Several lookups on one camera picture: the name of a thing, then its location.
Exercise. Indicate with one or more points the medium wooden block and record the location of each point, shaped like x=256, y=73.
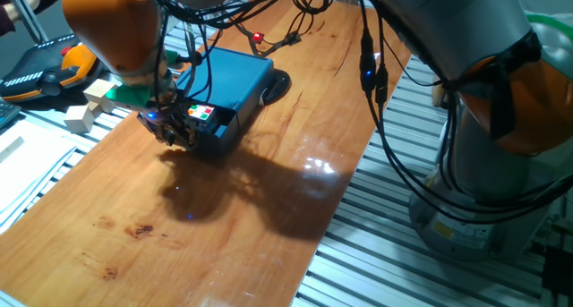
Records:
x=78, y=119

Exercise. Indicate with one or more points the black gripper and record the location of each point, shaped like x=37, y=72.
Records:
x=165, y=123

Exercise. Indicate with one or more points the forearm in dark sleeve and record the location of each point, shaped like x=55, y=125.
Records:
x=6, y=23

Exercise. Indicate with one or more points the flat wooden strip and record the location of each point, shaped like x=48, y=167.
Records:
x=11, y=149

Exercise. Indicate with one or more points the white paper stack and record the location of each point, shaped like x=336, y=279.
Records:
x=31, y=173

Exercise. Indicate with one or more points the black keyboard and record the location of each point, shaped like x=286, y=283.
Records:
x=8, y=113

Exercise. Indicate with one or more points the black oval plastic base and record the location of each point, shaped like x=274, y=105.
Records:
x=277, y=87

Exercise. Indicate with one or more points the blue-grey drawer case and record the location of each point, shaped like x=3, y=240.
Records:
x=237, y=79

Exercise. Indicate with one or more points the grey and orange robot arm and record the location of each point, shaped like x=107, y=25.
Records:
x=447, y=25

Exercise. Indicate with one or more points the blue-grey sliding drawer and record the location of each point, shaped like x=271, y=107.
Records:
x=226, y=134

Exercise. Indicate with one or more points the glossy wooden board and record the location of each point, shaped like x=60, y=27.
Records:
x=134, y=262

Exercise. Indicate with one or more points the bare person hand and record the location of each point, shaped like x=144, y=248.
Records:
x=24, y=0

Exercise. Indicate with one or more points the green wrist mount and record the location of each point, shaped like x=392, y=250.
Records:
x=130, y=96

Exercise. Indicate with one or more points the small wooden block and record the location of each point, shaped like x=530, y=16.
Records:
x=95, y=108

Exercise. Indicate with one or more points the white Rubik's cube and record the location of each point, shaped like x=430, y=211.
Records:
x=201, y=112

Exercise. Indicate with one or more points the large wooden block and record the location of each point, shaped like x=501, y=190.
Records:
x=99, y=92

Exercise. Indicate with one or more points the black and orange teach pendant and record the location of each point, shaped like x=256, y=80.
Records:
x=40, y=70

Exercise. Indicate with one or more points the slanted grey metal bar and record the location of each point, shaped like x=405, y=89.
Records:
x=29, y=20

